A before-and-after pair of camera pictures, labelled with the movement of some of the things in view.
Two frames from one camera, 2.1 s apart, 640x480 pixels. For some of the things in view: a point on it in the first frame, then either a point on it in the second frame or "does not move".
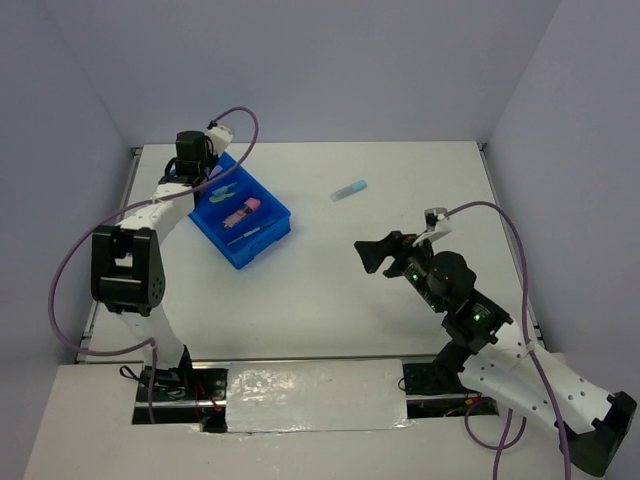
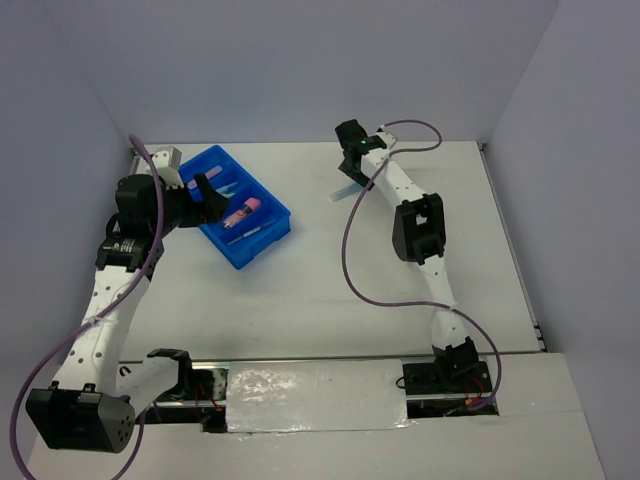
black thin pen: (248, 233) does not move
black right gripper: (395, 243) -> (363, 179)
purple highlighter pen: (215, 171) does not move
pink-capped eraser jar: (249, 206) does not move
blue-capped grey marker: (348, 190) does not move
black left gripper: (210, 154) -> (210, 210)
